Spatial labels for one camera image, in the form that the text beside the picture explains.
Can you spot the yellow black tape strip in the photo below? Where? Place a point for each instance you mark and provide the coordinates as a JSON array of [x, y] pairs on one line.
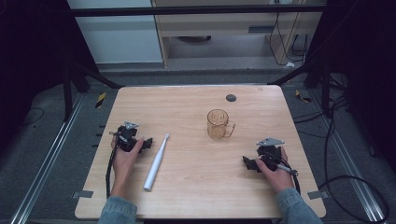
[[100, 100], [302, 97]]

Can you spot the person's left hand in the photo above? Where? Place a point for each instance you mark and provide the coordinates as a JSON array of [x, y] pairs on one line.
[[124, 161]]

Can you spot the grey round table grommet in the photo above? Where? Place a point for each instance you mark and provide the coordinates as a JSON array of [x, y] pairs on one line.
[[231, 98]]

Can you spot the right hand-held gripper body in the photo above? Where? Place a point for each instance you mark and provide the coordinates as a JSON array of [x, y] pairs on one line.
[[269, 152]]

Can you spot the light wooden desk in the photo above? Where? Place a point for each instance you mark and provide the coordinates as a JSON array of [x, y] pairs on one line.
[[218, 28]]

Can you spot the black metal stand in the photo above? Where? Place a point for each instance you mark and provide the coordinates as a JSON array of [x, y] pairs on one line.
[[323, 84], [70, 93]]

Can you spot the amber glass mug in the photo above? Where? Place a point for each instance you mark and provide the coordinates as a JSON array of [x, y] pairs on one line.
[[218, 124]]

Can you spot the black horizontal frame bar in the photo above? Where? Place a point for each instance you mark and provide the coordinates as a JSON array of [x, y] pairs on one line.
[[186, 11]]

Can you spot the aluminium floor rail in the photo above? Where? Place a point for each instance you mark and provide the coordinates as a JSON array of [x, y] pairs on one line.
[[348, 161], [46, 161]]

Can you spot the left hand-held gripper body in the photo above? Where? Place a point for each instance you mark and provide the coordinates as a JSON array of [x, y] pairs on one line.
[[127, 137]]

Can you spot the white cabinet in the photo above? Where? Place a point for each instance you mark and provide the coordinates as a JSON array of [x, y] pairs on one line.
[[118, 37]]

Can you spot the person's right hand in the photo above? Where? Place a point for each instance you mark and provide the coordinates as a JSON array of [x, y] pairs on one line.
[[275, 177]]

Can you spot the white electric toothbrush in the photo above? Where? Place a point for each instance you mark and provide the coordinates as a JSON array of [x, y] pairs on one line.
[[155, 165]]

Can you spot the grey metal table bracket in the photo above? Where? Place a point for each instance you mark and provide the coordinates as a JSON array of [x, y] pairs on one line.
[[82, 194], [317, 194]]

